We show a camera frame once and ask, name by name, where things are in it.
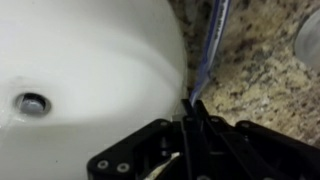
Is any white oval sink basin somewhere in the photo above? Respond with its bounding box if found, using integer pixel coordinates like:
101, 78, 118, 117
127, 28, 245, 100
0, 0, 188, 180

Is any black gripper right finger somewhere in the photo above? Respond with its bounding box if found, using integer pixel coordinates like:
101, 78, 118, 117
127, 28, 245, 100
193, 99, 320, 180

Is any metal sink drain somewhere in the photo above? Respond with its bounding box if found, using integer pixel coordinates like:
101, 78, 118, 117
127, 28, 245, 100
14, 92, 53, 117

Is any blue toothbrush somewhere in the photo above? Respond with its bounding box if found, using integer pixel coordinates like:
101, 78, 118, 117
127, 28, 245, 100
189, 0, 233, 106

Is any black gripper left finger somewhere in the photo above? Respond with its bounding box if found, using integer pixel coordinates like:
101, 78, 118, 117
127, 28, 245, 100
87, 99, 201, 180

